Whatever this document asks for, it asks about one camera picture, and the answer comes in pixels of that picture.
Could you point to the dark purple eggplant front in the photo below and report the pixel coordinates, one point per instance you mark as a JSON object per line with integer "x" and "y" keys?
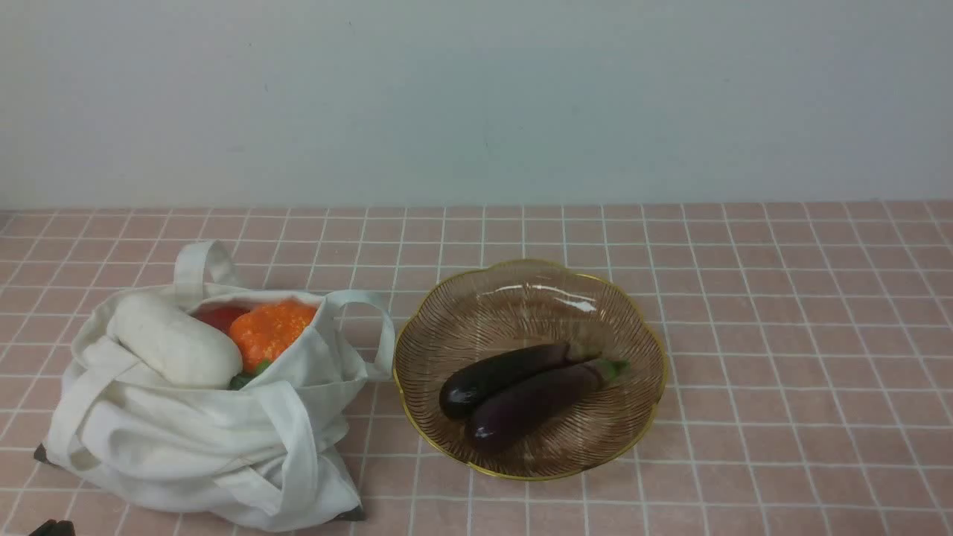
{"x": 507, "y": 417}

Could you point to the white daikon radish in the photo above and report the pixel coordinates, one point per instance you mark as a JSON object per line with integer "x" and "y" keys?
{"x": 183, "y": 350}

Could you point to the amber glass bowl gold rim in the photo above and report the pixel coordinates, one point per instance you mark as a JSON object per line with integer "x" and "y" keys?
{"x": 505, "y": 306}

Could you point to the red tomato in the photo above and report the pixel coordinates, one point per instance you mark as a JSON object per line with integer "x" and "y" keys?
{"x": 220, "y": 316}

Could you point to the white cloth tote bag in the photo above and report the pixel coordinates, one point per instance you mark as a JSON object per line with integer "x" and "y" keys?
{"x": 259, "y": 454}

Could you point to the dark purple eggplant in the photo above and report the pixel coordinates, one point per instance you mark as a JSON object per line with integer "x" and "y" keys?
{"x": 469, "y": 386}
{"x": 507, "y": 417}

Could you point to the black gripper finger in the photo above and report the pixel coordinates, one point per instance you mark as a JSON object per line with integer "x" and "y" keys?
{"x": 54, "y": 528}

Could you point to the dark purple eggplant rear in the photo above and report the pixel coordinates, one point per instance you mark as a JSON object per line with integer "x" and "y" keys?
{"x": 469, "y": 386}

